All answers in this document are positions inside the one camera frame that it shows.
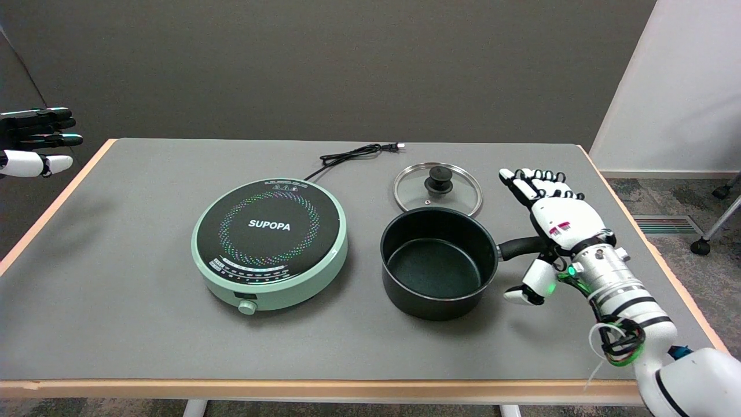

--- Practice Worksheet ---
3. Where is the glass lid with black knob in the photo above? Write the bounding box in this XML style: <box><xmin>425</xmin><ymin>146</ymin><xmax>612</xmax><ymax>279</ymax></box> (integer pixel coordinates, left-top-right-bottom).
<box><xmin>393</xmin><ymin>162</ymin><xmax>483</xmax><ymax>218</ymax></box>

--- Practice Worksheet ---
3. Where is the floor air vent grille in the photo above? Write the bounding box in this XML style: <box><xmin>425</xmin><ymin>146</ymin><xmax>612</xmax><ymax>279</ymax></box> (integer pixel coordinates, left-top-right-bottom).
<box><xmin>631</xmin><ymin>215</ymin><xmax>704</xmax><ymax>237</ymax></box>

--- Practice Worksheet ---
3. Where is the wrist cable bundle black green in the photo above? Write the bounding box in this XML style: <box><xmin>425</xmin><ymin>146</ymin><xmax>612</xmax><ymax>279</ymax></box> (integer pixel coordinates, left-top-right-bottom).
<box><xmin>589</xmin><ymin>316</ymin><xmax>646</xmax><ymax>367</ymax></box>

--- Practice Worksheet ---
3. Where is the green round induction cooker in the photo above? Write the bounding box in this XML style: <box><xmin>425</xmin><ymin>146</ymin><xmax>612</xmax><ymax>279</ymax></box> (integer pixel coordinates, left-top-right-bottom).
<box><xmin>191</xmin><ymin>178</ymin><xmax>349</xmax><ymax>316</ymax></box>

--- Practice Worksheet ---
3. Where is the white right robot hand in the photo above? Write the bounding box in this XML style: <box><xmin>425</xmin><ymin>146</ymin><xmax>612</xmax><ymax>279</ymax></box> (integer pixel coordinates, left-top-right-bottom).
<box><xmin>499</xmin><ymin>167</ymin><xmax>615</xmax><ymax>306</ymax></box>

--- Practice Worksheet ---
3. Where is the black power cord with plug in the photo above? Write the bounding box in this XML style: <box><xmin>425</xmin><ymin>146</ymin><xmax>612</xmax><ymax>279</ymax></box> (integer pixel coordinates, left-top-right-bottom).
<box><xmin>303</xmin><ymin>142</ymin><xmax>406</xmax><ymax>182</ymax></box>

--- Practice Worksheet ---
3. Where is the black soup pot with handle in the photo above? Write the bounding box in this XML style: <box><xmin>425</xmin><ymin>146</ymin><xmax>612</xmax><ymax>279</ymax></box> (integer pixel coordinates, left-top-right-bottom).
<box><xmin>380</xmin><ymin>207</ymin><xmax>551</xmax><ymax>321</ymax></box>

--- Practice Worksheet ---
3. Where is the black caster wheel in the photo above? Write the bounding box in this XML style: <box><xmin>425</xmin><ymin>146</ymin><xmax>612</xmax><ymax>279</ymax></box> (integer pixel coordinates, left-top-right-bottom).
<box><xmin>712</xmin><ymin>174</ymin><xmax>741</xmax><ymax>200</ymax></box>

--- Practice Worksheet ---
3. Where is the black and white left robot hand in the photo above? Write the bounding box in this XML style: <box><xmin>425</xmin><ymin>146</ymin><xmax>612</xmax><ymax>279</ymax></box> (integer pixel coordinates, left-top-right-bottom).
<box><xmin>0</xmin><ymin>107</ymin><xmax>83</xmax><ymax>179</ymax></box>

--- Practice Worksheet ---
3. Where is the grey chair leg with caster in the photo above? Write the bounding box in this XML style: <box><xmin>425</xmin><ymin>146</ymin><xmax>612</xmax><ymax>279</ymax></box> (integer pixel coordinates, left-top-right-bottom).
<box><xmin>690</xmin><ymin>196</ymin><xmax>741</xmax><ymax>256</ymax></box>

